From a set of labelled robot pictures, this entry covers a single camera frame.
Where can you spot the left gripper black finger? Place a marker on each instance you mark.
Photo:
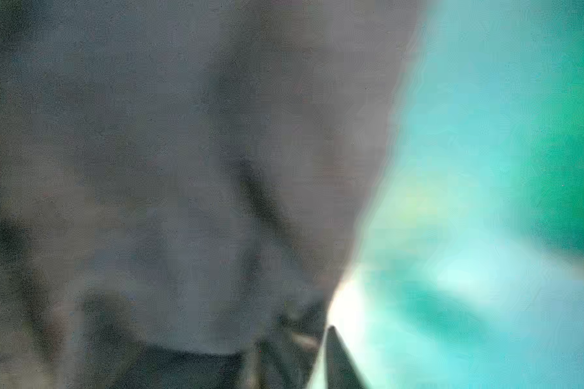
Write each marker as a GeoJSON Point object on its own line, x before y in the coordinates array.
{"type": "Point", "coordinates": [340, 371]}

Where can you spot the black t shirt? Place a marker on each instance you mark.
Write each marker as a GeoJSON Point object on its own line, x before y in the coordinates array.
{"type": "Point", "coordinates": [182, 183]}

